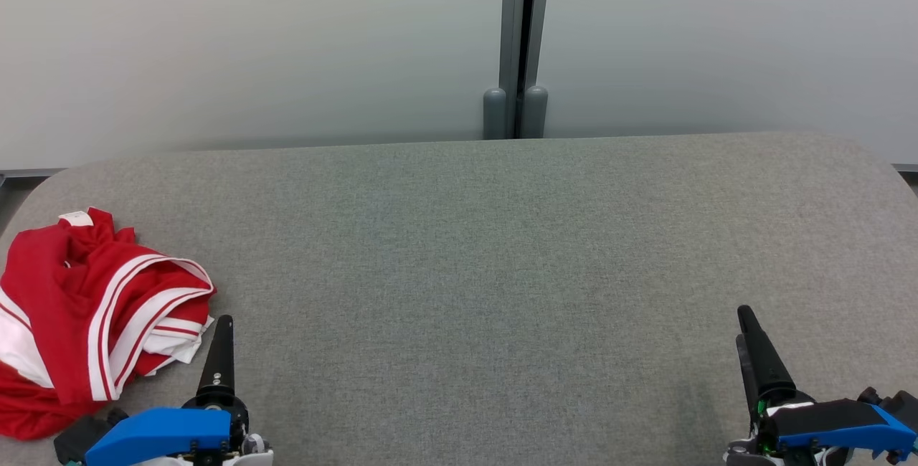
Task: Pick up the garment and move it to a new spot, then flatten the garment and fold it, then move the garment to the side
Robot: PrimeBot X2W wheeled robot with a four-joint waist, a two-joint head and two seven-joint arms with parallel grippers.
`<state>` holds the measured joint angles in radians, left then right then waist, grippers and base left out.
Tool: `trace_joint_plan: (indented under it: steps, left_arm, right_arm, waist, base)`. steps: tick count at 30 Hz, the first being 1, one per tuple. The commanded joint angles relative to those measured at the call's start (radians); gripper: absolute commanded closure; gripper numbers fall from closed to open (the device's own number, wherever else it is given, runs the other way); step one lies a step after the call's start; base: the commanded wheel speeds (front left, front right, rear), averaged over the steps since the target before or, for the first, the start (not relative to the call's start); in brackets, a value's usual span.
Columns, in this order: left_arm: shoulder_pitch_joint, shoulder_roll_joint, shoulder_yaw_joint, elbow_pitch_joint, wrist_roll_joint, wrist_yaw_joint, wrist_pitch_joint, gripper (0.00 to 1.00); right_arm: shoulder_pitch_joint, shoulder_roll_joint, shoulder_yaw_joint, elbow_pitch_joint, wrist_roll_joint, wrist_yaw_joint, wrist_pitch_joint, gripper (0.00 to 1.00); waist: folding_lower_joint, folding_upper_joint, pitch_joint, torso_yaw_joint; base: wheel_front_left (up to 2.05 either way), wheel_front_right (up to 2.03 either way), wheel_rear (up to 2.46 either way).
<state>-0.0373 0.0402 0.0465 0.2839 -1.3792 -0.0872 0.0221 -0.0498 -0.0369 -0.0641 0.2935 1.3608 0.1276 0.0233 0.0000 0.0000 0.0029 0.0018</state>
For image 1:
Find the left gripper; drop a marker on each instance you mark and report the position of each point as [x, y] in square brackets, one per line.
[240, 419]

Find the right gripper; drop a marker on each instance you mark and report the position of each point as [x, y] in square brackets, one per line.
[785, 396]

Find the red shorts with white hem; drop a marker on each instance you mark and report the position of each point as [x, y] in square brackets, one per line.
[93, 233]

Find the grey rounded partition foot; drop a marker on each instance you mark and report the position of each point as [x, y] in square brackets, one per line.
[494, 115]
[535, 113]

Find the left blue camera mount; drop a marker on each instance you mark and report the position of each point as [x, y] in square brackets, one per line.
[158, 430]

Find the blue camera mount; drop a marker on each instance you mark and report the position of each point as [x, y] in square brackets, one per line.
[158, 430]
[832, 439]

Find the right blue camera mount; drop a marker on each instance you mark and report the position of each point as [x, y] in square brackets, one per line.
[832, 439]

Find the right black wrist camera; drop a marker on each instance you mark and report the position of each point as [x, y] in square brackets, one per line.
[900, 405]

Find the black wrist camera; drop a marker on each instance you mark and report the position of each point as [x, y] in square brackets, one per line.
[900, 405]
[82, 434]

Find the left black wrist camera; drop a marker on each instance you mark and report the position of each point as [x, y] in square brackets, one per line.
[82, 434]

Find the grey partition base rail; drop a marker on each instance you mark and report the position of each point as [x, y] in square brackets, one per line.
[907, 167]
[29, 173]

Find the grey partition post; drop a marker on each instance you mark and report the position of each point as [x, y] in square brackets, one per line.
[510, 21]

